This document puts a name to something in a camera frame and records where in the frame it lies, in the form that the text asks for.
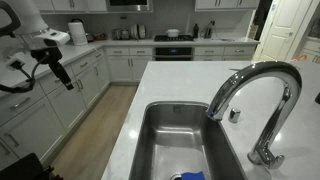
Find white paper towel roll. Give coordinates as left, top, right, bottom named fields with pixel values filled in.
left=68, top=22, right=88, bottom=45

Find white pot on stove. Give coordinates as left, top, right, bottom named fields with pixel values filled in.
left=166, top=29, right=180, bottom=37

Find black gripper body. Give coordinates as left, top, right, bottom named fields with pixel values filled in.
left=31, top=47, right=62, bottom=72

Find white plates in rack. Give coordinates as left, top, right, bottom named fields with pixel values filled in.
left=131, top=24, right=146, bottom=40

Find stainless steel sink basin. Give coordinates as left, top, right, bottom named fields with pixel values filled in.
left=129, top=101, right=247, bottom=180

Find white door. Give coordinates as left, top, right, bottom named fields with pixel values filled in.
left=259, top=0, right=312, bottom=61

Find chrome faucet head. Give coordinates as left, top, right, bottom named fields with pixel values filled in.
left=206, top=76, right=245, bottom=121

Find blue sponge in sink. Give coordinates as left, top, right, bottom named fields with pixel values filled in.
left=181, top=171, right=205, bottom=180

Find built-in black oven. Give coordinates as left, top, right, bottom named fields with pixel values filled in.
left=154, top=47, right=193, bottom=61

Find dark bottle by stove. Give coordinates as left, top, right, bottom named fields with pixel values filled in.
left=193, top=23, right=199, bottom=38

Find chrome gooseneck faucet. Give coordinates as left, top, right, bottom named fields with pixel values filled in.
left=206, top=60, right=303, bottom=170

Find black gas cooktop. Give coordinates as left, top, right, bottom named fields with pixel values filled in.
left=154, top=35, right=193, bottom=42

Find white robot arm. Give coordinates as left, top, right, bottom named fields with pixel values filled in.
left=0, top=0, right=73, bottom=93

